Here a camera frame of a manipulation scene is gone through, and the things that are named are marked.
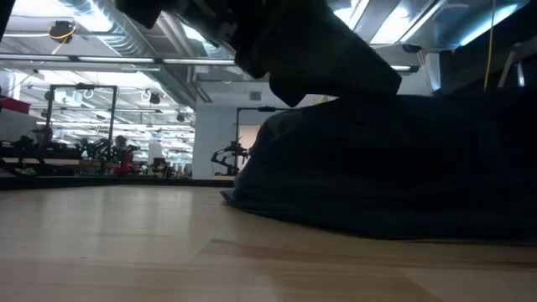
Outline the white cabinet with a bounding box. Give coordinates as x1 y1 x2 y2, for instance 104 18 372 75
0 109 39 143

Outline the navy blue backpack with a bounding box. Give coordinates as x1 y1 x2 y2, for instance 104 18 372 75
221 90 537 242

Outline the corrugated silver ventilation duct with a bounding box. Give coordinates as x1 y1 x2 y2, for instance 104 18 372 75
62 0 148 58

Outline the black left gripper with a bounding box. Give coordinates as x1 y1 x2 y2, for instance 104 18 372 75
226 0 403 108

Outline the background robot workstation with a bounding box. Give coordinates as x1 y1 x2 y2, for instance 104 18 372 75
0 125 143 177

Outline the long ceiling light strip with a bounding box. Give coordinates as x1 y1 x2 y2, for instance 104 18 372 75
0 53 420 73

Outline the white slanted pole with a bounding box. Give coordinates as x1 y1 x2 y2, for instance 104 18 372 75
498 41 525 89

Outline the dark ceiling cable reel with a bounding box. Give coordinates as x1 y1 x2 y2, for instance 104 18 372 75
47 19 77 44

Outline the background black metal frame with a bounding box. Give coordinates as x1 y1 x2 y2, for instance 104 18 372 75
234 106 295 169
44 82 119 142

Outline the person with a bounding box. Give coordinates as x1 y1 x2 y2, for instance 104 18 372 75
113 134 136 176

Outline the black aluminium table frame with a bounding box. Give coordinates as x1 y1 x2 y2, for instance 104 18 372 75
0 174 235 189

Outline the red box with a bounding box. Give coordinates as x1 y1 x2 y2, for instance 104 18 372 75
0 95 31 115

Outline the orange slanted pole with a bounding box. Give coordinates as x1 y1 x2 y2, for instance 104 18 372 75
483 0 498 91

